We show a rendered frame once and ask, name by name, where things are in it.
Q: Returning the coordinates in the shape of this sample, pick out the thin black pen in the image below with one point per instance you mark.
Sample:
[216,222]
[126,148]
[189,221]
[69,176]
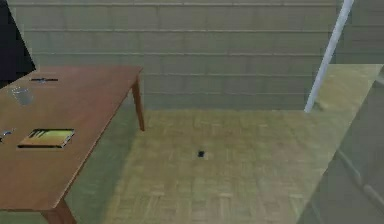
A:
[43,80]

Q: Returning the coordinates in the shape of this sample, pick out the yellow green book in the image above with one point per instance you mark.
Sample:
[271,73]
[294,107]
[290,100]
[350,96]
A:
[48,138]

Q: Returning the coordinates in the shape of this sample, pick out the small grey metal object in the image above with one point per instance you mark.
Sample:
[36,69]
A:
[4,134]

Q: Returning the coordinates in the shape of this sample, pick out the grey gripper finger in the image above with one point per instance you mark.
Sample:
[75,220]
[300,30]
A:
[201,153]

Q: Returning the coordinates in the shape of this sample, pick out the clear glass vessel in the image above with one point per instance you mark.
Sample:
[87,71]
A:
[22,95]

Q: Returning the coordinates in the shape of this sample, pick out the brown wooden table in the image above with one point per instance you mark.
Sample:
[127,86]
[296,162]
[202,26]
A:
[83,110]

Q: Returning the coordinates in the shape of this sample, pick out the white door frame post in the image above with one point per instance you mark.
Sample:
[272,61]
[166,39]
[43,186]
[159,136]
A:
[328,55]

